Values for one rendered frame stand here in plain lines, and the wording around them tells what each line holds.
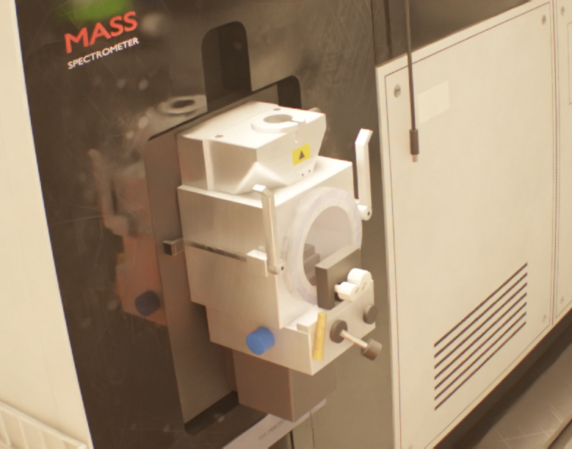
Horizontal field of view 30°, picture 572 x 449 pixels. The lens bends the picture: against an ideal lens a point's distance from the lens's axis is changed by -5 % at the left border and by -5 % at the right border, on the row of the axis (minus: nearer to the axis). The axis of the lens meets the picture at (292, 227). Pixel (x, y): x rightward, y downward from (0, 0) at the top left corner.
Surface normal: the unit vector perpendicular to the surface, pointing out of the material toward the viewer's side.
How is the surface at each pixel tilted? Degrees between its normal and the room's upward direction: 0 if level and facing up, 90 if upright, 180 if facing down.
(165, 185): 90
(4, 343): 90
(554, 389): 0
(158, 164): 90
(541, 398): 0
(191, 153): 90
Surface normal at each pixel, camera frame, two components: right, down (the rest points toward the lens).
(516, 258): 0.79, 0.18
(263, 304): -0.61, 0.37
